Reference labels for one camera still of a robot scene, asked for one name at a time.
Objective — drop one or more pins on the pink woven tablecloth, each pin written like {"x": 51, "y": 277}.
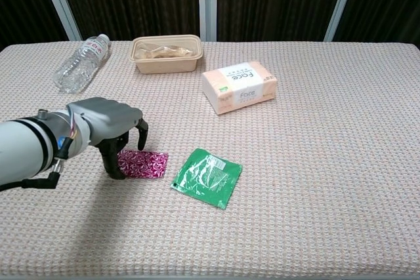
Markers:
{"x": 295, "y": 178}

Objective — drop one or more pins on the beige plastic food container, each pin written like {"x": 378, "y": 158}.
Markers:
{"x": 164, "y": 65}

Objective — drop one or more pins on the aluminium partition post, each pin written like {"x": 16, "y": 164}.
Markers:
{"x": 59, "y": 1}
{"x": 207, "y": 1}
{"x": 341, "y": 1}

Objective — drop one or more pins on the clear bag of snacks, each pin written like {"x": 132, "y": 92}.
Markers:
{"x": 164, "y": 51}

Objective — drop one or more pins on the clear plastic water bottle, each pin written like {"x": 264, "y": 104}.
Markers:
{"x": 80, "y": 62}

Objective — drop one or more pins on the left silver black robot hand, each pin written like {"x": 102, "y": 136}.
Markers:
{"x": 108, "y": 119}

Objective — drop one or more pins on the peach facial tissue pack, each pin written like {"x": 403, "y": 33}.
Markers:
{"x": 239, "y": 90}

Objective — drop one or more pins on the green foil packet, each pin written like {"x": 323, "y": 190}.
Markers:
{"x": 206, "y": 178}

